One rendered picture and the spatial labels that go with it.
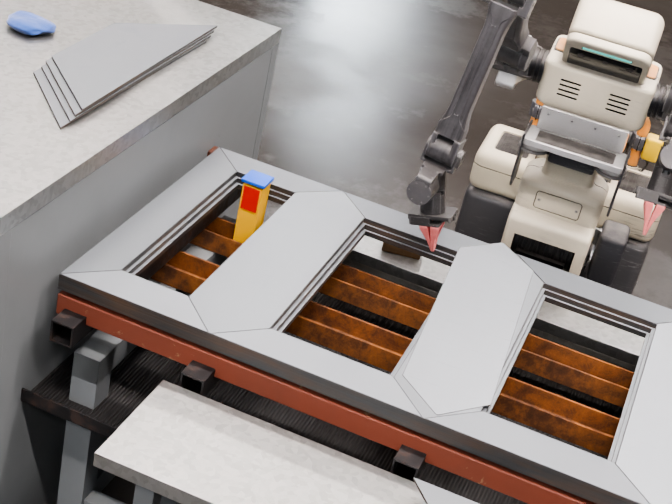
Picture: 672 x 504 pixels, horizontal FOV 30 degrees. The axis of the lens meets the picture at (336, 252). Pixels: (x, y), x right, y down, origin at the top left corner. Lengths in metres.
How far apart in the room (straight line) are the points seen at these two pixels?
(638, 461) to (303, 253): 0.85
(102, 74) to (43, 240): 0.52
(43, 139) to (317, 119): 2.97
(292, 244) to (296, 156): 2.35
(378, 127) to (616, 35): 2.60
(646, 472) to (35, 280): 1.23
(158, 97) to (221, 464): 0.94
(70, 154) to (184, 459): 0.68
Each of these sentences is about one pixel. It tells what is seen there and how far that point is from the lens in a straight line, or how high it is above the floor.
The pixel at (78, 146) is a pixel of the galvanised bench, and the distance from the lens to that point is 2.61.
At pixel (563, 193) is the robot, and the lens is 3.27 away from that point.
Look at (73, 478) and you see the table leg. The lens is 2.84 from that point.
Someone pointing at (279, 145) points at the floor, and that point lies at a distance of 5.18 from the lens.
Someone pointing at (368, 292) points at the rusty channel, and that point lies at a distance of 2.92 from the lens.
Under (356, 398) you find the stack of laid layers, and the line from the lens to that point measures 2.38.
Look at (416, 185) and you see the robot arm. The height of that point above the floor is 1.04.
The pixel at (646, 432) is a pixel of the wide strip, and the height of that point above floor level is 0.85.
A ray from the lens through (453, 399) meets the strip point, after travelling 2.43.
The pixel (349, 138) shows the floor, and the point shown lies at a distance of 5.37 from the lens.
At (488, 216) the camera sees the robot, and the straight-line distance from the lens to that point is 3.62.
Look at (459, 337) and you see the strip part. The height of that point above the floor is 0.85.
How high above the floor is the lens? 2.24
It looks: 30 degrees down
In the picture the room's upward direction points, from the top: 13 degrees clockwise
